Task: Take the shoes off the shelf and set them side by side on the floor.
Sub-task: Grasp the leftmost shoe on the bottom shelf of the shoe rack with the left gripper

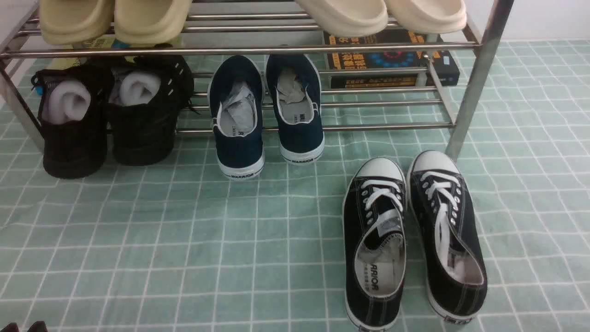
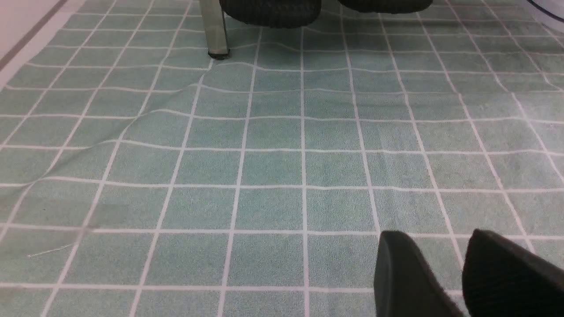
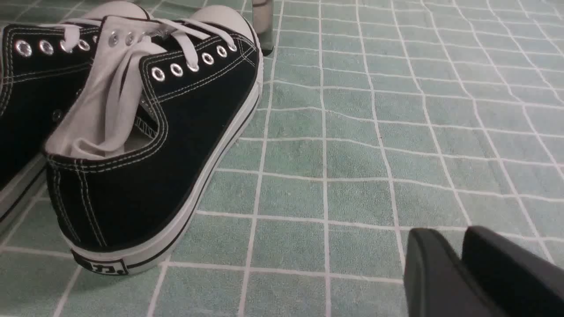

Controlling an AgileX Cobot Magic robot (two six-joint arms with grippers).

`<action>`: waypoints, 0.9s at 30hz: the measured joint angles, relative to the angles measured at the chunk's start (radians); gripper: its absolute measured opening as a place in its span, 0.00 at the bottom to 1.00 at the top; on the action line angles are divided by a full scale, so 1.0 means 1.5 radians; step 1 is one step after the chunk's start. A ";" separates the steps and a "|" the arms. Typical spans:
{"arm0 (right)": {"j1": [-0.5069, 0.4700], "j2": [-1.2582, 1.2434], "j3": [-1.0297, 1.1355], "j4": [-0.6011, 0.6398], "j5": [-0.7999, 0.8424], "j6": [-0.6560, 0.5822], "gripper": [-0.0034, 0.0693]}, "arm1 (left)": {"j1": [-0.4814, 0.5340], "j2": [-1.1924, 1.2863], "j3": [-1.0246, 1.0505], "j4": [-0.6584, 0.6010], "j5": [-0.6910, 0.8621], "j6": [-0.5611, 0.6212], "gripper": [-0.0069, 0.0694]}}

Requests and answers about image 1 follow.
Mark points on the black knit sneaker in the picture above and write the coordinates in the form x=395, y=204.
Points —
x=144, y=105
x=72, y=119

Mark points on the silver metal shoe rack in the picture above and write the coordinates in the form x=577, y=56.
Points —
x=484, y=48

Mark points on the yellow and blue book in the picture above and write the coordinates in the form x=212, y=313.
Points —
x=106, y=42

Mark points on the yellow foam slipper left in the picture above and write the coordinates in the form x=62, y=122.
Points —
x=64, y=22

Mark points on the yellow foam slipper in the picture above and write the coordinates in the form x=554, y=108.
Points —
x=143, y=22
x=64, y=22

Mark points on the navy slip-on shoe left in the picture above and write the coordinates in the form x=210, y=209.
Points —
x=235, y=100

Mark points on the navy slip-on shoe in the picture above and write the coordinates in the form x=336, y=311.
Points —
x=235, y=100
x=295, y=88

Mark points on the yellow foam slipper right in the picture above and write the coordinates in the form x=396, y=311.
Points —
x=143, y=22

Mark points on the black canvas sneaker left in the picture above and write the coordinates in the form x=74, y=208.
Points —
x=373, y=214

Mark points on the black canvas sneaker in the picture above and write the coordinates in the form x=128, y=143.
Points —
x=440, y=201
x=373, y=214

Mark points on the navy slip-on shoe right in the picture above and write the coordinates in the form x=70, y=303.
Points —
x=295, y=88

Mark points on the black canvas sneaker right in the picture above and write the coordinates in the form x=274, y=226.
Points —
x=440, y=201

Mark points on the cream foam slipper left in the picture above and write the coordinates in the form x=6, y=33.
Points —
x=347, y=18

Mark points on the cream foam slipper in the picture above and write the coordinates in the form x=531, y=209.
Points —
x=347, y=18
x=429, y=16

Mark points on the black box with orange print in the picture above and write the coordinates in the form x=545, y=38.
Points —
x=392, y=62

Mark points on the cream foam slipper right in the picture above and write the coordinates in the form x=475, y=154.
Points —
x=429, y=16

